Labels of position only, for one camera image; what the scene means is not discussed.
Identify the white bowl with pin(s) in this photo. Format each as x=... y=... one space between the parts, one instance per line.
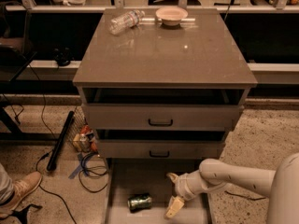
x=171 y=16

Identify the grey drawer cabinet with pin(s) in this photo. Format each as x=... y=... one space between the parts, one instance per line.
x=195 y=63

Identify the small black device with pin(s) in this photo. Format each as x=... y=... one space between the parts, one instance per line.
x=63 y=57

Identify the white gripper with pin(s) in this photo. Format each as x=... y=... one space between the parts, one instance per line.
x=184 y=186

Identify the grey top drawer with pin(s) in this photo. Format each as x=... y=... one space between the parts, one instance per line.
x=162 y=117

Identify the green soda can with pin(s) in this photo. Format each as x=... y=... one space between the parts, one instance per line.
x=139 y=202

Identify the grey open bottom drawer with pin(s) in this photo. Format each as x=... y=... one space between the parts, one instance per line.
x=131 y=177

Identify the grey trouser leg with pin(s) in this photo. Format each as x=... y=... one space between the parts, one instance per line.
x=6 y=186

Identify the grey middle drawer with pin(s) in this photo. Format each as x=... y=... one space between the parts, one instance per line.
x=159 y=150

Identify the bottles and items pile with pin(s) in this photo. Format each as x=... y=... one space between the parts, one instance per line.
x=84 y=141

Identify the clear plastic water bottle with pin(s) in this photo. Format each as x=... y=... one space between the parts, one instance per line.
x=126 y=21

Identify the black tube on floor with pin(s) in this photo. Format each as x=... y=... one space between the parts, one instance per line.
x=58 y=146

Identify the tan shoe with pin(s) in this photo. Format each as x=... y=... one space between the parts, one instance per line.
x=22 y=188

